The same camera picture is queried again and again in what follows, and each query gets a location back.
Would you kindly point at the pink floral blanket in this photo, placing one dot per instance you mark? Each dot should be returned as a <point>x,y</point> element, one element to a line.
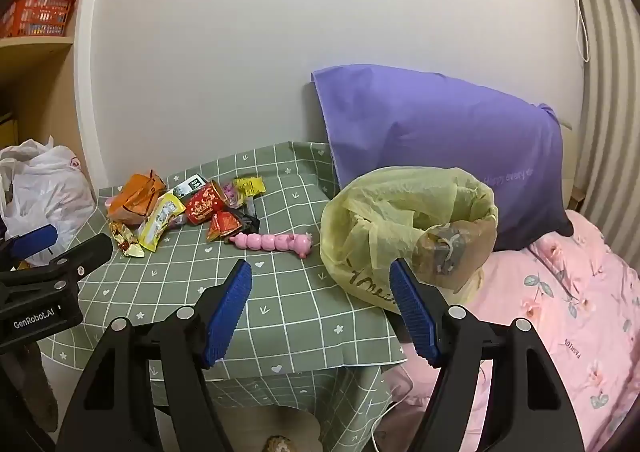
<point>550,292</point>

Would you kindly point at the clear plastic wrapper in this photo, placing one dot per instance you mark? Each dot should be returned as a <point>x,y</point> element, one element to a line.
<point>450,252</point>

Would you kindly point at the white plastic bag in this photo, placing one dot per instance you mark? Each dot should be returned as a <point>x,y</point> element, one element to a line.
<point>50,187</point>

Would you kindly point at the striped curtain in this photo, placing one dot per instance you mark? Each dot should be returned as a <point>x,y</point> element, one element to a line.
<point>610,82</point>

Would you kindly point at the pink caterpillar toy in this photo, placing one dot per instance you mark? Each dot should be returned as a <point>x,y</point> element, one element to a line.
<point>272,242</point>

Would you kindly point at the small yellow candy packet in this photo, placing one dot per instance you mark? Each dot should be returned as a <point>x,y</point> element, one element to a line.
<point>248,186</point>

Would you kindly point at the black wrapper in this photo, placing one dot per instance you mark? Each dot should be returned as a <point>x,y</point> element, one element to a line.
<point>248,222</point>

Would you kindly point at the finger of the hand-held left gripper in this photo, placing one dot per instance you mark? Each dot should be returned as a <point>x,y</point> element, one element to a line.
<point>85,254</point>
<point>35,239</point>

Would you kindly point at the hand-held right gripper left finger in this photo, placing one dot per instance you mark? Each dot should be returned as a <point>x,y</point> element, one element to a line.
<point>227,317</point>

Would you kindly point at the red paper cup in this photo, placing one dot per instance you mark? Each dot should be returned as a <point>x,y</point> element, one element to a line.
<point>202,204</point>

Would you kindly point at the small red snack packet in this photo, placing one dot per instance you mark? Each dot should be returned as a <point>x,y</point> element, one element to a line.
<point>223,224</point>

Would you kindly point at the red plastic basket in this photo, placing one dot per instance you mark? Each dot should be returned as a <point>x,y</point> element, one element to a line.
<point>35,17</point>

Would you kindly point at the brown speckled object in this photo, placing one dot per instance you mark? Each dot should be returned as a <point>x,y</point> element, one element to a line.
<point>279,444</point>

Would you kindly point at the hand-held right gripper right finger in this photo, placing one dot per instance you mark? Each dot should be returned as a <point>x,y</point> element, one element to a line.
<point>415,312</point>

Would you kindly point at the wooden shelf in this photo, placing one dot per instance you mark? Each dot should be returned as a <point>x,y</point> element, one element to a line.
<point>30,62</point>

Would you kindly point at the orange snack packet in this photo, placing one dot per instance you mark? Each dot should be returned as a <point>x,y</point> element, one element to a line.
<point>135,197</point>

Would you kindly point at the gold foil wrapper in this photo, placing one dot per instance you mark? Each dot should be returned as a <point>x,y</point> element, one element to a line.
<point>125,239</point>

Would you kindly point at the purple pillow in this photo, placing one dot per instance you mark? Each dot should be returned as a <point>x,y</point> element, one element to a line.
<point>425,132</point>

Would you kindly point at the green checked tablecloth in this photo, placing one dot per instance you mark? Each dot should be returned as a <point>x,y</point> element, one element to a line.
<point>285,292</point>

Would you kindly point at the pink candy wrapper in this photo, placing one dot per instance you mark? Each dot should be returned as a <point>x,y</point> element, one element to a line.
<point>230,192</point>

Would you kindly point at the person's left hand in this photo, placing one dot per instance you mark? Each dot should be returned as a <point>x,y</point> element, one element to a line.
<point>40,382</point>

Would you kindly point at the yellow snack packet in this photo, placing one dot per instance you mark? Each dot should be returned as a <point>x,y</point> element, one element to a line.
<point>160,219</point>

